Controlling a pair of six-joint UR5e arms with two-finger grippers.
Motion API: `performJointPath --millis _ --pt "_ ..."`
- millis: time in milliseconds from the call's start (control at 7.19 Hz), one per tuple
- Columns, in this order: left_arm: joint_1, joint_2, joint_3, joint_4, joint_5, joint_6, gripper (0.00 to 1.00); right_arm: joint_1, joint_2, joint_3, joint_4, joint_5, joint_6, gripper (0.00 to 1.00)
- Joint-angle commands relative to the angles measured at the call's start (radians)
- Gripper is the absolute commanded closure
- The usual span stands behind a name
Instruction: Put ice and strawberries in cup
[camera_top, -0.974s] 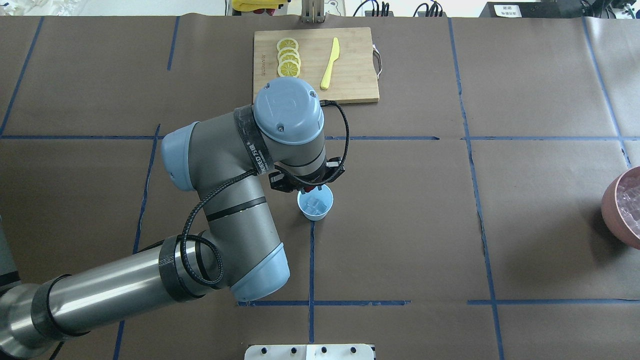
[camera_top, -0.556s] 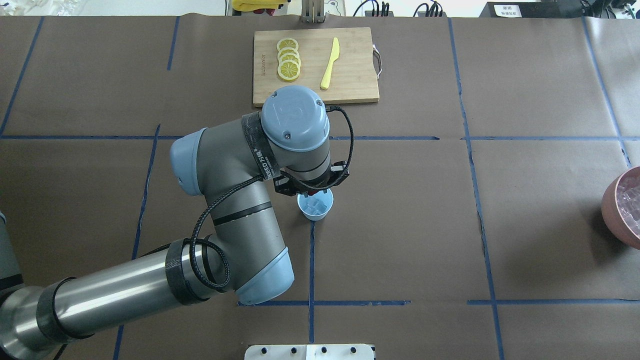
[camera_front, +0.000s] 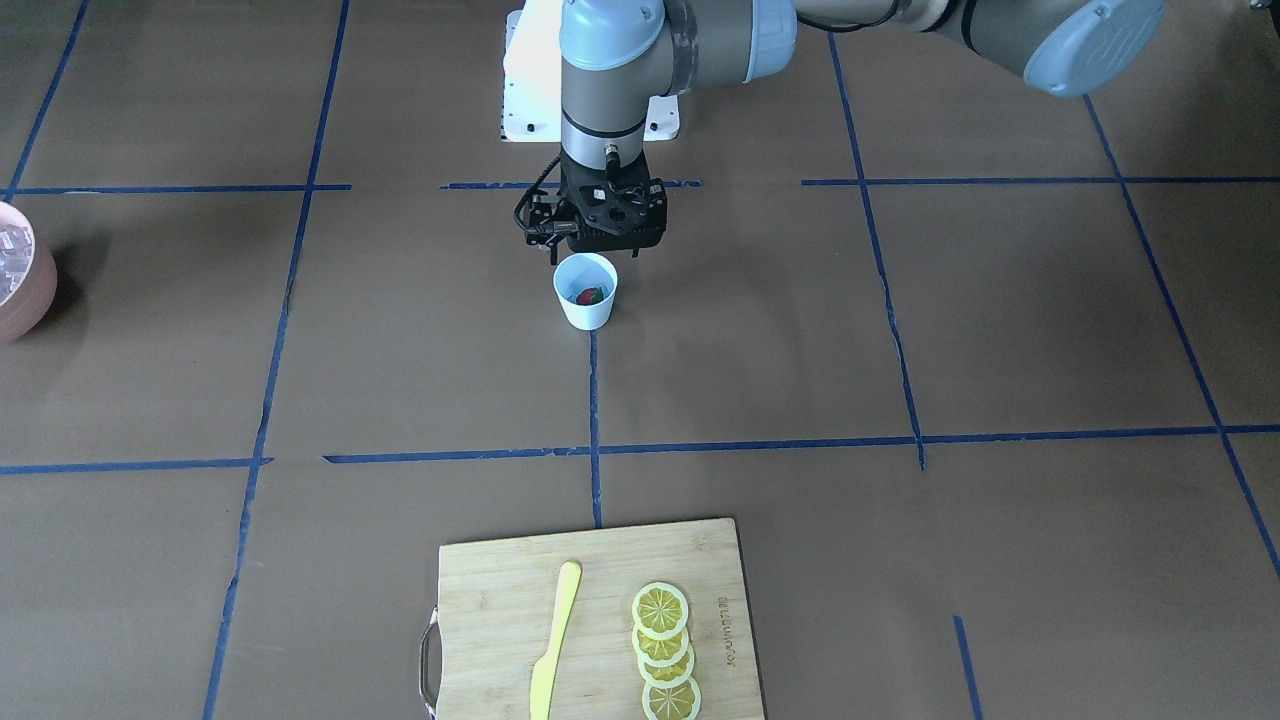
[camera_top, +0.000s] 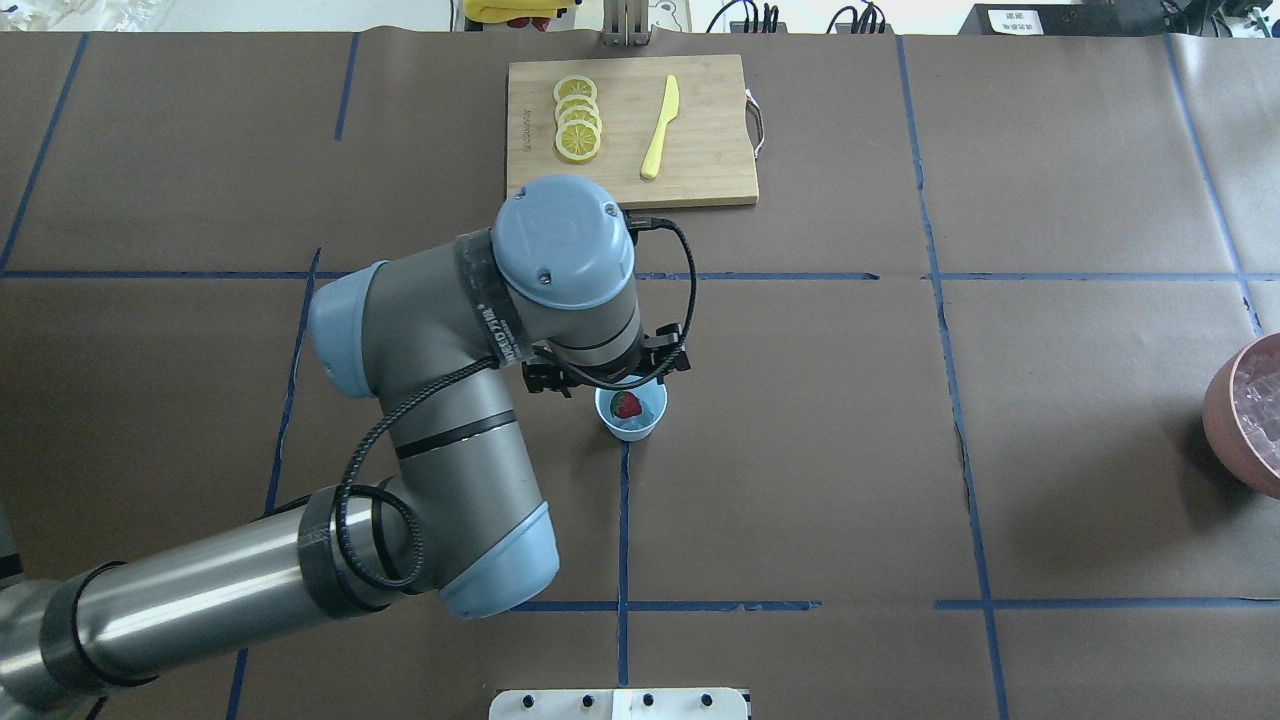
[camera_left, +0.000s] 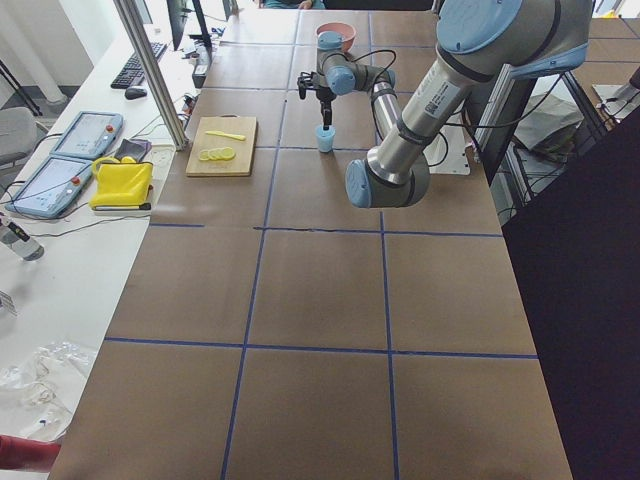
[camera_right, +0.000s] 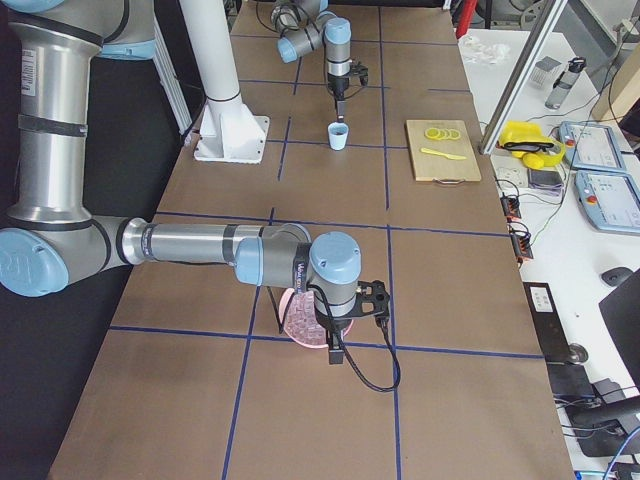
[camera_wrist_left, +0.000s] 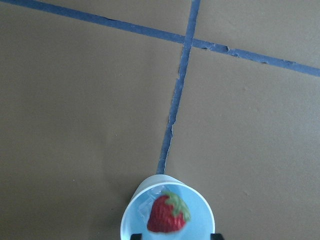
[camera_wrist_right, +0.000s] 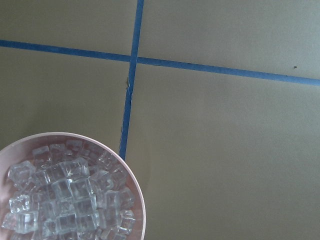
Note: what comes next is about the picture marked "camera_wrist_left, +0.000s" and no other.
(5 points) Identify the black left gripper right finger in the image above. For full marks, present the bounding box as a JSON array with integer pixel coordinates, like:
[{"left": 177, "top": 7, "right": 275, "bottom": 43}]
[{"left": 210, "top": 233, "right": 225, "bottom": 240}]

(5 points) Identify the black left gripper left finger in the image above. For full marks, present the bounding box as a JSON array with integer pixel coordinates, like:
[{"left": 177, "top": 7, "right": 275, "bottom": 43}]
[{"left": 131, "top": 233, "right": 142, "bottom": 240}]

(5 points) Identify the red strawberry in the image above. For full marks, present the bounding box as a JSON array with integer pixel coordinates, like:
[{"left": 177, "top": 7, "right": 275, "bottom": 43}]
[{"left": 146, "top": 191, "right": 191, "bottom": 234}]

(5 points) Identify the light blue cup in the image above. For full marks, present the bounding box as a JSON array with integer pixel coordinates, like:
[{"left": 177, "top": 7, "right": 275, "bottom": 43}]
[{"left": 120, "top": 174, "right": 216, "bottom": 240}]

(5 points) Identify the clear ice cube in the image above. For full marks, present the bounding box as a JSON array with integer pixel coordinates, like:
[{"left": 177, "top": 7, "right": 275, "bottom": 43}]
[{"left": 138, "top": 191, "right": 163, "bottom": 223}]

